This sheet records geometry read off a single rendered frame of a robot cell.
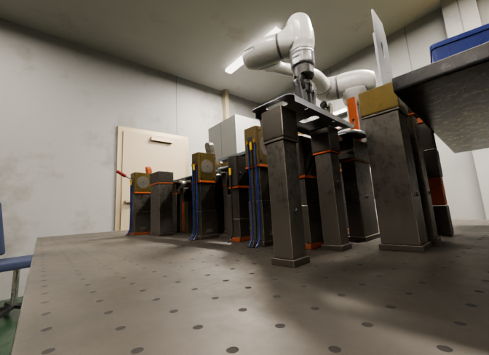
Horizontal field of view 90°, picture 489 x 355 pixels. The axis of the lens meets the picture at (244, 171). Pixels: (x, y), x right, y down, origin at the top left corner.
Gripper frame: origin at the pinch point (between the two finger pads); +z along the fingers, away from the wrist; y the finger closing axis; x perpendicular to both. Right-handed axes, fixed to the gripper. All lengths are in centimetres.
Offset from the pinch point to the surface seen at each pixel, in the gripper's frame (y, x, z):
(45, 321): 72, 10, 41
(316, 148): 22.4, 14.4, 17.3
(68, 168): 25, -340, -37
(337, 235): 22.0, 16.9, 37.6
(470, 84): 16.7, 42.6, 11.0
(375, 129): 16.5, 26.1, 14.7
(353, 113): -14.9, 10.3, -2.5
